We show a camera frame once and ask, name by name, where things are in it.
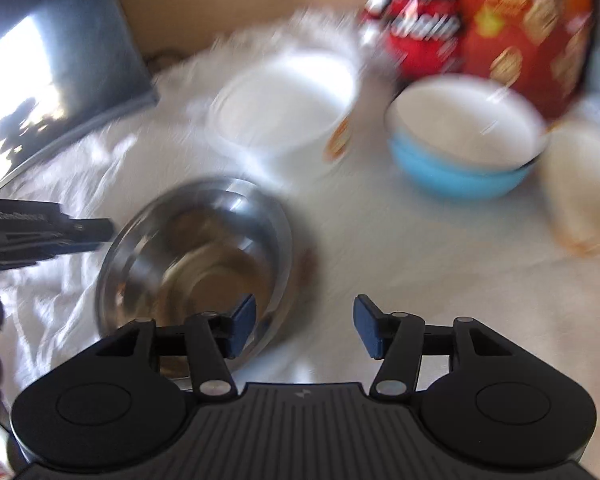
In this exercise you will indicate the red snack box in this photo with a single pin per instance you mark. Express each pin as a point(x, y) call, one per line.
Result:
point(525, 30)

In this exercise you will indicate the white printed paper bowl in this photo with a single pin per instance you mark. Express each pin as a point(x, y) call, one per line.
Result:
point(285, 100)

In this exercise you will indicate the blue bowl white interior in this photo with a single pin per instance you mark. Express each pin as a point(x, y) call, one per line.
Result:
point(460, 120)

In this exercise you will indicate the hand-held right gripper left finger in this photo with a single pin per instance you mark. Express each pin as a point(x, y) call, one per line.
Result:
point(242, 324)

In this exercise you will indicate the black monitor screen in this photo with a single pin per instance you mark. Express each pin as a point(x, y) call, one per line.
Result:
point(75, 5)

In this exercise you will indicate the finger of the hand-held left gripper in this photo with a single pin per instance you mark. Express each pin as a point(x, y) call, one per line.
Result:
point(92, 232)

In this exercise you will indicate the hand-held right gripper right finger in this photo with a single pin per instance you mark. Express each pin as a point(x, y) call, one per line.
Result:
point(367, 327)

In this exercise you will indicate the white textured tablecloth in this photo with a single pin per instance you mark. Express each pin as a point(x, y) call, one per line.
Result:
point(430, 260)

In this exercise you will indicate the panda toy figure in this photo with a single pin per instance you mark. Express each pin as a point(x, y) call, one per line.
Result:
point(420, 15)

